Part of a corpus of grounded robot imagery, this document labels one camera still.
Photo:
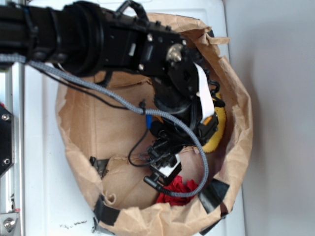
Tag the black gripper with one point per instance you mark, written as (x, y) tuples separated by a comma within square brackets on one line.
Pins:
[(189, 99)]

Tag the red paper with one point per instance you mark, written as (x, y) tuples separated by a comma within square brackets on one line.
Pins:
[(177, 185)]

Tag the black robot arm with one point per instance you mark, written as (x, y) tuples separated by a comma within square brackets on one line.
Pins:
[(85, 43)]

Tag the yellow woven cloth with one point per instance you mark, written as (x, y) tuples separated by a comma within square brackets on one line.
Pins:
[(214, 141)]

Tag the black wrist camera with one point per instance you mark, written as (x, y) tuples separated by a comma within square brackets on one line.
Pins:
[(164, 171)]

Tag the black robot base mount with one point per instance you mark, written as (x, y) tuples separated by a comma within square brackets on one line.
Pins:
[(5, 140)]

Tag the aluminium extrusion rail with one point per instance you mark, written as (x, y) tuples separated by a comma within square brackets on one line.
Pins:
[(11, 183)]

